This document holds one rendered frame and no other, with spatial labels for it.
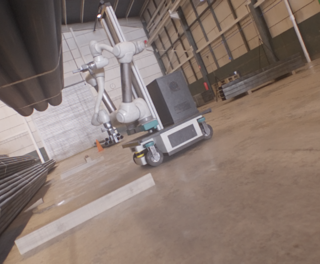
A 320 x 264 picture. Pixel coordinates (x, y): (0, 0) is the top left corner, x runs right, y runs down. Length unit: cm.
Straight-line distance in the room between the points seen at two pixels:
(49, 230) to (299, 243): 162
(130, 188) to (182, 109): 124
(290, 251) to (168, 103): 228
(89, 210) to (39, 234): 35
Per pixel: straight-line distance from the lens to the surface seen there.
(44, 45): 153
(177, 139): 288
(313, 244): 93
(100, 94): 325
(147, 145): 282
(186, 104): 306
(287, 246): 94
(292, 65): 872
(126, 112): 264
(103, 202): 211
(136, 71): 305
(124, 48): 253
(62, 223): 213
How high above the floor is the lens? 50
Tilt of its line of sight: 3 degrees down
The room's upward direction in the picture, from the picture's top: 23 degrees counter-clockwise
